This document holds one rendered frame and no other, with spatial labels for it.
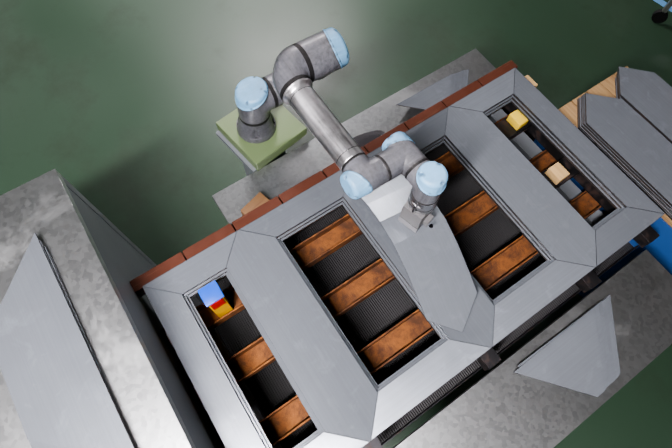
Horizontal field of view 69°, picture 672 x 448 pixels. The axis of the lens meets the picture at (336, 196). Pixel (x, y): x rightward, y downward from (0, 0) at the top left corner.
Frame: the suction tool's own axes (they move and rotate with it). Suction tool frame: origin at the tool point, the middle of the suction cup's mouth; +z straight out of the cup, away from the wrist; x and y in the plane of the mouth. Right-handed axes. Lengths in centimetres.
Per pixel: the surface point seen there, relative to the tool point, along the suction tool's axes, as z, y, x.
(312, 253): 30.6, -19.5, 23.4
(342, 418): 14, -54, -18
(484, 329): 14.0, -8.0, -35.6
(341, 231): 30.6, -6.4, 20.9
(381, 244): 14.2, -6.7, 4.6
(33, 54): 100, -17, 250
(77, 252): -6, -69, 64
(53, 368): -9, -91, 43
